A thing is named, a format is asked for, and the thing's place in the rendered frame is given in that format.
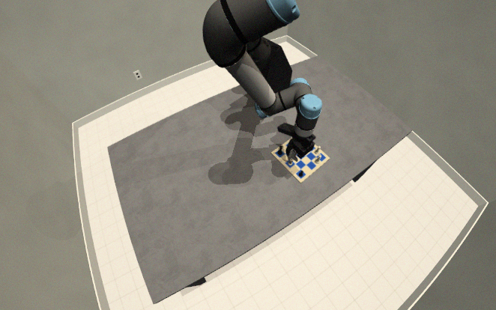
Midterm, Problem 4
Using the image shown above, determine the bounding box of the blue and cream chessboard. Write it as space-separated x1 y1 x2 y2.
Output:
271 139 330 183

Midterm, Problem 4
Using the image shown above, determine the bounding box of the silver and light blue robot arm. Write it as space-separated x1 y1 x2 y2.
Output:
203 0 322 139

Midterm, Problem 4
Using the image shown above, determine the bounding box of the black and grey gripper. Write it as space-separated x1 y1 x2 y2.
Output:
285 131 316 162

